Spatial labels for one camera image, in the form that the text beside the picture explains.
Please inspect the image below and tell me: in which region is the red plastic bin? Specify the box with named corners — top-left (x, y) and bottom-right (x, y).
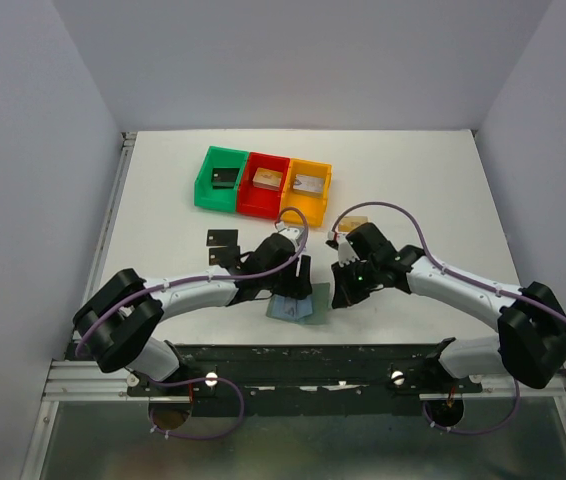
top-left (236, 152), bottom-right (290, 220)

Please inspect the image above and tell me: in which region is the black credit card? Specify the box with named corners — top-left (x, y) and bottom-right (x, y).
top-left (206, 229), bottom-right (238, 247)

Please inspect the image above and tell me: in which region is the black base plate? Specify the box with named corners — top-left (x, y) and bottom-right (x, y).
top-left (114, 344), bottom-right (482, 420)

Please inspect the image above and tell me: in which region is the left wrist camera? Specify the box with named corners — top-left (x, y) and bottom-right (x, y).
top-left (275, 222), bottom-right (307, 249)

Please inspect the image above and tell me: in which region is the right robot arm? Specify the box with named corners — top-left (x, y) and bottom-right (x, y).
top-left (326, 222), bottom-right (566, 389)

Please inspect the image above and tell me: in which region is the sage green card holder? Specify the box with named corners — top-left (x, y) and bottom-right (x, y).
top-left (266, 283), bottom-right (331, 325)

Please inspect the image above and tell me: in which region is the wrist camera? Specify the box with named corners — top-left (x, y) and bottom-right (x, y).
top-left (275, 222), bottom-right (307, 249)
top-left (326, 231), bottom-right (360, 267)

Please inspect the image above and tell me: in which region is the green plastic bin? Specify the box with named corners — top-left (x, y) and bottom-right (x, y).
top-left (194, 146), bottom-right (249, 213)

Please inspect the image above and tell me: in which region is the silver card stack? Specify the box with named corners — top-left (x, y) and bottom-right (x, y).
top-left (292, 174), bottom-right (325, 196)

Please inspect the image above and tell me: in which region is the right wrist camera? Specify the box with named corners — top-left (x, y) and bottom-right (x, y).
top-left (326, 231), bottom-right (360, 267)

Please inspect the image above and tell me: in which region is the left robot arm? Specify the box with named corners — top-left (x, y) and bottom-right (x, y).
top-left (73, 227), bottom-right (308, 382)

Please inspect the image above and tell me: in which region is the purple cable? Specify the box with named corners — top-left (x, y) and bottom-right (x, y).
top-left (332, 201), bottom-right (566, 437)
top-left (75, 205), bottom-right (312, 441)

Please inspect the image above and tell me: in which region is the yellow plastic bin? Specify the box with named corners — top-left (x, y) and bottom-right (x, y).
top-left (279, 158), bottom-right (332, 227)

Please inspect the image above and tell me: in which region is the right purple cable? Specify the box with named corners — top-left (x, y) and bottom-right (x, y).
top-left (332, 201), bottom-right (566, 437)

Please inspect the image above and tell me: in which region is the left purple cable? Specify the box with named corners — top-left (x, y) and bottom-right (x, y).
top-left (75, 205), bottom-right (312, 441)

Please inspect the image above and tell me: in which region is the tan card stack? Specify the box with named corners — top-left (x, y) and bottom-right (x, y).
top-left (252, 167), bottom-right (283, 191)

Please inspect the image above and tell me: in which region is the gold VIP card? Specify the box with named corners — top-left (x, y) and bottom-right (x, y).
top-left (337, 215), bottom-right (369, 233)

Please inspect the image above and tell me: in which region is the aluminium frame rail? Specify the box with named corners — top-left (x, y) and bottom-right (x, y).
top-left (42, 132), bottom-right (137, 402)

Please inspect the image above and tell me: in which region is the black card stack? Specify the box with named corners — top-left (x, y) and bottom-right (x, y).
top-left (211, 168), bottom-right (240, 189)

